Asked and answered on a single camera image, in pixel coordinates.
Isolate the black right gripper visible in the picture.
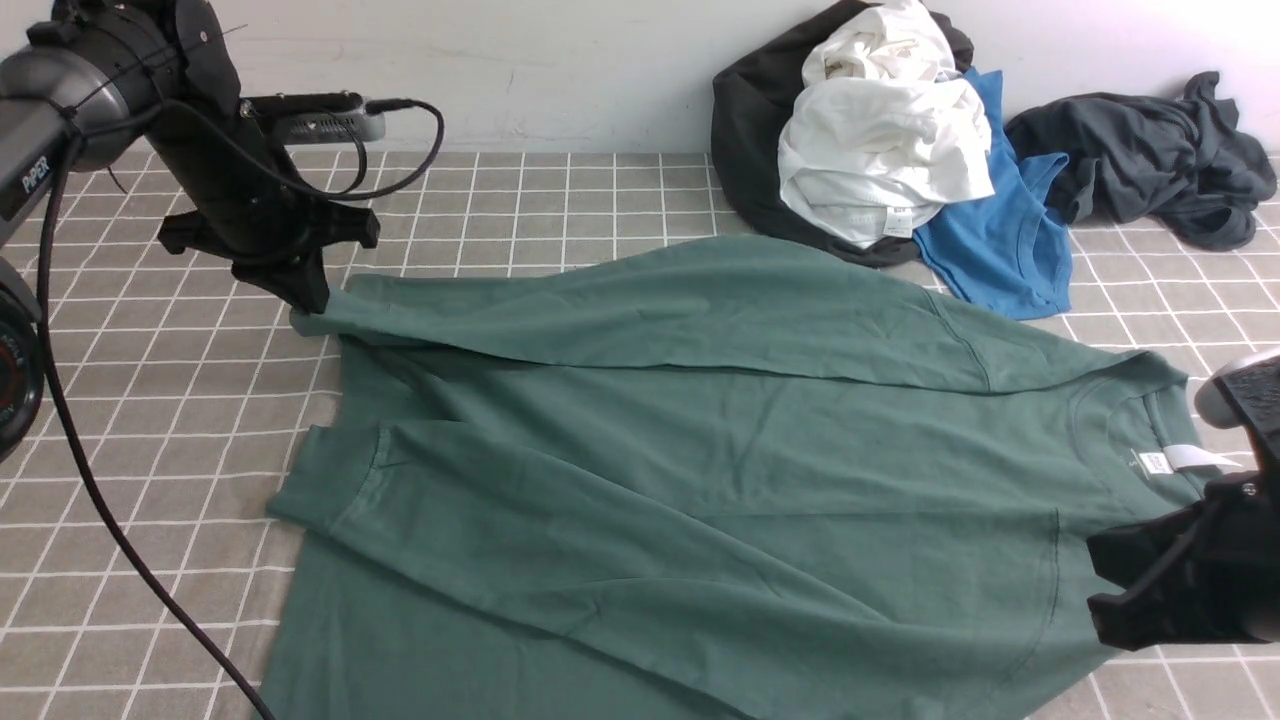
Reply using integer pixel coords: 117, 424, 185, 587
1087, 470, 1279, 652

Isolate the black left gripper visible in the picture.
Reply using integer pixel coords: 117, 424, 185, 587
150, 101, 381, 314

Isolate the green long-sleeved shirt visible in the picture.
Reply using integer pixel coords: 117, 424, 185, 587
262, 236, 1219, 719

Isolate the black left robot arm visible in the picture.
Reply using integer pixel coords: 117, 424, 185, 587
1, 1, 385, 313

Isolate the blue shirt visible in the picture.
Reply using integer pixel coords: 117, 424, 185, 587
914, 68, 1073, 322

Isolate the dark grey crumpled shirt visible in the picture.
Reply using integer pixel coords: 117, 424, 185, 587
1005, 70, 1277, 252

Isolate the white shirt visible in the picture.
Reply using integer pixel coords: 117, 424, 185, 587
778, 1, 995, 249

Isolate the black cable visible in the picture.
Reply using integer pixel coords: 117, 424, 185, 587
35, 97, 445, 720

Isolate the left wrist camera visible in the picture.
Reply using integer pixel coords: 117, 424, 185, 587
239, 91, 387, 146

